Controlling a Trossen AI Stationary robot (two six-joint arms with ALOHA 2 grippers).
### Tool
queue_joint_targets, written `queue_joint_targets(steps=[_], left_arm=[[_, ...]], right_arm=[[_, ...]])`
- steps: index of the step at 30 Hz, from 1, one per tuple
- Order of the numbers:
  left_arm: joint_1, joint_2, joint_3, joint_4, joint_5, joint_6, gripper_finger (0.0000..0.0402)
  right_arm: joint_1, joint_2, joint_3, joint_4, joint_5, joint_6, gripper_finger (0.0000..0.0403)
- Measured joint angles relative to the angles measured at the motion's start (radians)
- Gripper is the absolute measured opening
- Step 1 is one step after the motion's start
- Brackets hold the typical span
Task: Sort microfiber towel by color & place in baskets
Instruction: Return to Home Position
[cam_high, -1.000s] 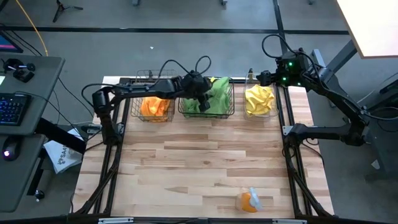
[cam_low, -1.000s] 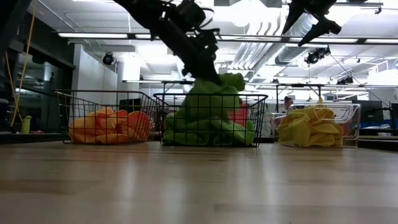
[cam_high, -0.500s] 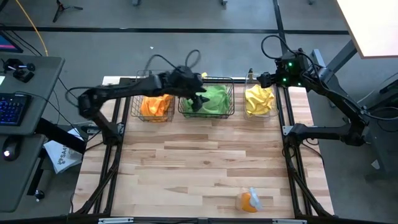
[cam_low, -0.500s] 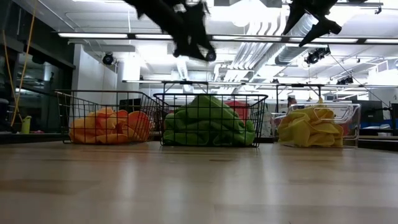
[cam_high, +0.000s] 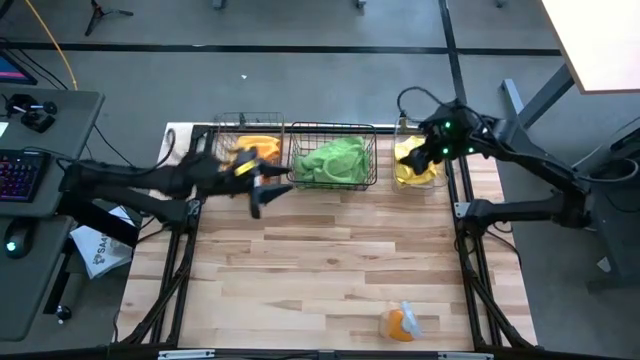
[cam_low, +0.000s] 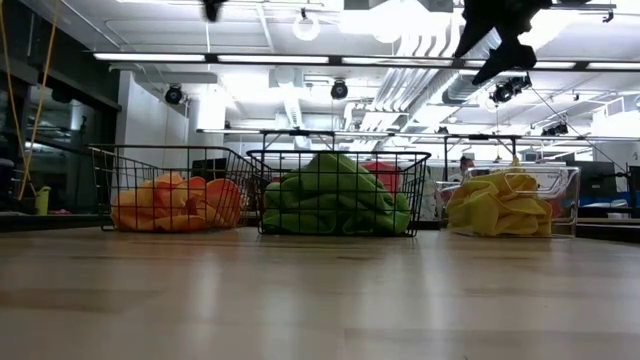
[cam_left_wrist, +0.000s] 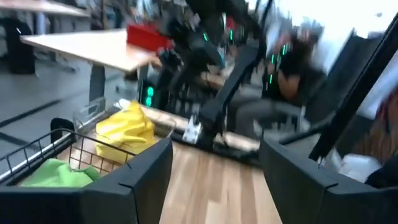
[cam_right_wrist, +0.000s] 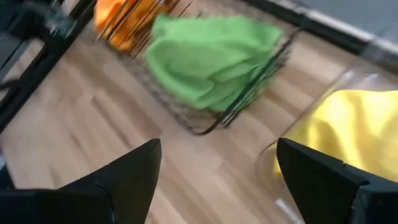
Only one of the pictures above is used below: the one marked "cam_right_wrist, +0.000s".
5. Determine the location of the yellow microfiber towel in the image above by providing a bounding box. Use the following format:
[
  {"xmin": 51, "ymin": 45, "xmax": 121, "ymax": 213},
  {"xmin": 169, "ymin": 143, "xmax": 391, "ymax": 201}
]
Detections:
[{"xmin": 272, "ymin": 88, "xmax": 398, "ymax": 185}]

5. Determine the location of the black table edge frame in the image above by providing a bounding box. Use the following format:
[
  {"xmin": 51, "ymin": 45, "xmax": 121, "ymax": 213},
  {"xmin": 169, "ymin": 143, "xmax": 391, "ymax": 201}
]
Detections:
[{"xmin": 241, "ymin": 0, "xmax": 374, "ymax": 56}]

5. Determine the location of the orange microfiber towel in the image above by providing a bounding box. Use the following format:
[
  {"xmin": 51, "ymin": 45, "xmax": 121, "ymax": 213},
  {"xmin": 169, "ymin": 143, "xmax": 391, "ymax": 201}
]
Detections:
[{"xmin": 93, "ymin": 0, "xmax": 175, "ymax": 52}]

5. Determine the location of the silver aluminium rail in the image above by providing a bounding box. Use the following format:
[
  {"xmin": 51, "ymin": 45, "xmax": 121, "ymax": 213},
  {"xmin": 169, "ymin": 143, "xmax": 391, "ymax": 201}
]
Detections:
[{"xmin": 273, "ymin": 0, "xmax": 398, "ymax": 65}]

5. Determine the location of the clear plastic bin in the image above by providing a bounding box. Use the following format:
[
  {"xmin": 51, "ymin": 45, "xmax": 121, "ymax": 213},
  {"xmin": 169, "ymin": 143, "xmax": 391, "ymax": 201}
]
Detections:
[{"xmin": 254, "ymin": 55, "xmax": 398, "ymax": 224}]

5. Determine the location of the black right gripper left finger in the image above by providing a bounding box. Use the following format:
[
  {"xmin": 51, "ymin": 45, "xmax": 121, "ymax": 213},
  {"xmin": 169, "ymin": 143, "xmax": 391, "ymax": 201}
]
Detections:
[{"xmin": 0, "ymin": 138, "xmax": 163, "ymax": 224}]

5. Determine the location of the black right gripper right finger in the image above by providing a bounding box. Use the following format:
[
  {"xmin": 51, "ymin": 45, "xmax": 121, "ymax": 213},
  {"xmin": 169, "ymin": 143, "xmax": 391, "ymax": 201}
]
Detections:
[{"xmin": 275, "ymin": 137, "xmax": 398, "ymax": 224}]

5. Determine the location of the black table side frame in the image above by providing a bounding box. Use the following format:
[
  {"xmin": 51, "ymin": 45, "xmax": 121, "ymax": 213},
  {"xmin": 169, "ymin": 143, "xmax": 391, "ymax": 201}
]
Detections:
[{"xmin": 0, "ymin": 0, "xmax": 98, "ymax": 133}]

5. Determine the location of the green microfiber towel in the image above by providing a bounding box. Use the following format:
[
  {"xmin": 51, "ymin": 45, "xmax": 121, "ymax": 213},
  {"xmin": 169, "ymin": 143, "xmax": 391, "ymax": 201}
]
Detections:
[{"xmin": 144, "ymin": 13, "xmax": 284, "ymax": 113}]

